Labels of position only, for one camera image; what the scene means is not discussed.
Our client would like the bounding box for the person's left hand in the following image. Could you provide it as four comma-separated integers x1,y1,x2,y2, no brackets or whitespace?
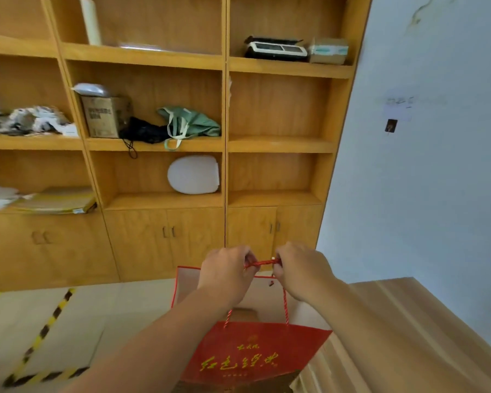
197,246,259,310

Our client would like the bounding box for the person's right hand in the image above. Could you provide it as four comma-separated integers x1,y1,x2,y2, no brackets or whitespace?
272,242,337,304

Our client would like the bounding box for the red paper gift bag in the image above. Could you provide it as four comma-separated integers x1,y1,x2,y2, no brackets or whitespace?
171,258,333,393

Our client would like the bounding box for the person's left forearm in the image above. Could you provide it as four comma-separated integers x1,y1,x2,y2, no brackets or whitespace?
61,287,236,393

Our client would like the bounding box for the person's right forearm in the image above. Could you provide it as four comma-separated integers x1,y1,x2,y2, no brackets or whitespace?
307,277,491,393

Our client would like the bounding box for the white toilet seat lid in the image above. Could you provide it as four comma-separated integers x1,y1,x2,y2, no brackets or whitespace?
167,155,221,195

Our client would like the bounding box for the green tote bag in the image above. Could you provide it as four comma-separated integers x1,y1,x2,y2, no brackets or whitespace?
157,106,222,152

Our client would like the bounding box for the wooden shelf cabinet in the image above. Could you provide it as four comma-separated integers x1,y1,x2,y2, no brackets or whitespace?
0,0,374,294

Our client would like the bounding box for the black cloth bag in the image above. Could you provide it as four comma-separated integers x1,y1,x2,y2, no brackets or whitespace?
119,117,172,160

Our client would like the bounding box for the yellow flat folder stack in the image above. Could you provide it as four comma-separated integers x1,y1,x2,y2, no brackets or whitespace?
9,187,98,215

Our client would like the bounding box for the brown cardboard box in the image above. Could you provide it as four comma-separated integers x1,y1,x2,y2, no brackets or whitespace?
80,96,133,139

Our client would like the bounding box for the black and white device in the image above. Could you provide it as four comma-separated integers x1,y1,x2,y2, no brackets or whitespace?
244,35,309,62

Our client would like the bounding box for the small taped cardboard box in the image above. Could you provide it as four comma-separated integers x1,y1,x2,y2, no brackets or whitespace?
308,37,349,65

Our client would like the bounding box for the yellow black floor tape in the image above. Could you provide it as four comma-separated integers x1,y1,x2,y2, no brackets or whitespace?
0,287,91,388

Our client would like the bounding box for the white plastic packet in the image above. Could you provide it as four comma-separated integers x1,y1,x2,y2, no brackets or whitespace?
71,83,112,98

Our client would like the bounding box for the clear plastic sheet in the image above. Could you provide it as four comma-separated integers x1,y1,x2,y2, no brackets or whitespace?
118,42,168,52

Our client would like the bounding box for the pile of crumpled white packaging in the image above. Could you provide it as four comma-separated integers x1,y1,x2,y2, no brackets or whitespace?
0,105,79,138

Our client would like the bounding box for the white paper roll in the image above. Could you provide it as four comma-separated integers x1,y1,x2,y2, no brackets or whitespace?
79,0,103,46

